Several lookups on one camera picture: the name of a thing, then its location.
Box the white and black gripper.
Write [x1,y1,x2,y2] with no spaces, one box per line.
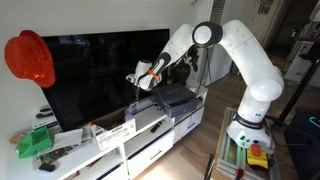
[126,59,156,91]

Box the white and purple box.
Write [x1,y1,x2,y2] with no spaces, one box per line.
[89,108,136,151]

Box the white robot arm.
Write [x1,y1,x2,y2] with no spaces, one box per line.
[126,20,284,153]

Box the dark purple gift box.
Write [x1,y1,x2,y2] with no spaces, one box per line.
[152,83,197,118]

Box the white router box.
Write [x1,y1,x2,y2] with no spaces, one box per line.
[31,105,62,134]

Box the yellow emergency stop box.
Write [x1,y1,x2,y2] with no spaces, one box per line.
[247,144,268,169]

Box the green potted plant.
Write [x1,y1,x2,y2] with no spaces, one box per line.
[171,45,199,85]

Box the black remote control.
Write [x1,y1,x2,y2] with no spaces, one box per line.
[150,121,162,133]

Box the black flat screen TV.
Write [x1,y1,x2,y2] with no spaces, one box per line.
[43,29,170,131]

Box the white paper sheet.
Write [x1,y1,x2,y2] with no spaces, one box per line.
[53,129,83,150]

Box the white TV cabinet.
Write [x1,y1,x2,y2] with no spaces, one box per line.
[5,87,208,180]

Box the red hat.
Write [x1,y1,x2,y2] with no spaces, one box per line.
[4,30,56,88]

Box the green plastic bin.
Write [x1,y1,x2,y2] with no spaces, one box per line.
[18,127,53,159]

